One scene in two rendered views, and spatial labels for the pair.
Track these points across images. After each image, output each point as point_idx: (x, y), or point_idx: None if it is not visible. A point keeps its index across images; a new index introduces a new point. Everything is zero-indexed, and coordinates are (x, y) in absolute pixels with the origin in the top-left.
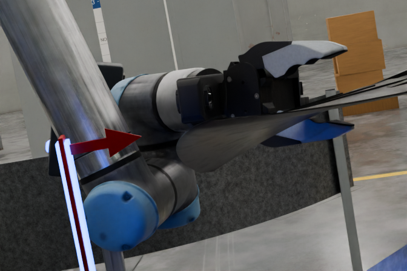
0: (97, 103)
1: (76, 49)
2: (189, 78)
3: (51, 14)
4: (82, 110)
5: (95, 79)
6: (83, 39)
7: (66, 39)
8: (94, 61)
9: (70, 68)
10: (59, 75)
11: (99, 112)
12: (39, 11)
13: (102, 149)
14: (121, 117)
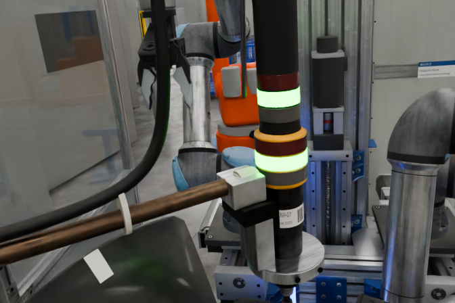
0: (389, 268)
1: (395, 236)
2: (359, 299)
3: (394, 210)
4: (384, 264)
5: (397, 257)
6: (409, 233)
7: (393, 227)
8: (407, 248)
9: (388, 241)
10: (385, 240)
11: (388, 272)
12: (391, 205)
13: (382, 288)
14: (403, 285)
